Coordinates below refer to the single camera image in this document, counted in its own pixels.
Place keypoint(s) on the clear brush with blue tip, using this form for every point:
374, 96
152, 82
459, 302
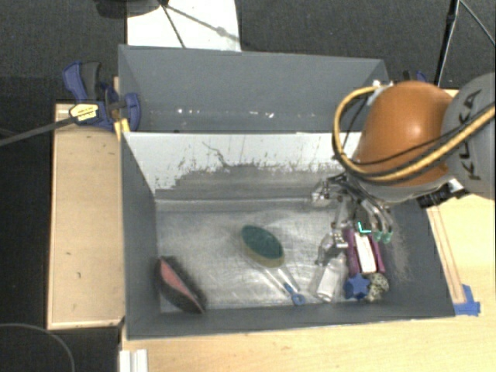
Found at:
284, 282

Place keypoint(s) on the clear plastic bottle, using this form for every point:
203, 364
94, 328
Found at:
328, 281

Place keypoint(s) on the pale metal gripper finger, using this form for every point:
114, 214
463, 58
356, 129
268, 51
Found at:
324, 251
341, 243

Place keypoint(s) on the speckled beige ball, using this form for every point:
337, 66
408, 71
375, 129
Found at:
377, 286

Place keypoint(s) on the grey metal bin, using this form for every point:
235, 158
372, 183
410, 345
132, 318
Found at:
232, 91

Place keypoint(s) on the pale wood board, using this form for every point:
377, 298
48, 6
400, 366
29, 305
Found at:
87, 227

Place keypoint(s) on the blue star toy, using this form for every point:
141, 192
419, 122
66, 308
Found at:
356, 287

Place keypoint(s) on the purple and white box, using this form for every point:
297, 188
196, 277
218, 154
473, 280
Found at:
364, 252

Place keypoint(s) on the black cylinder on white bracket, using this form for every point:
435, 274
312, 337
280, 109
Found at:
438, 197

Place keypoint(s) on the green and yellow oval sponge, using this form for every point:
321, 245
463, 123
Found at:
262, 243

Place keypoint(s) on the red and black pouch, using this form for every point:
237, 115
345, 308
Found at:
178, 285

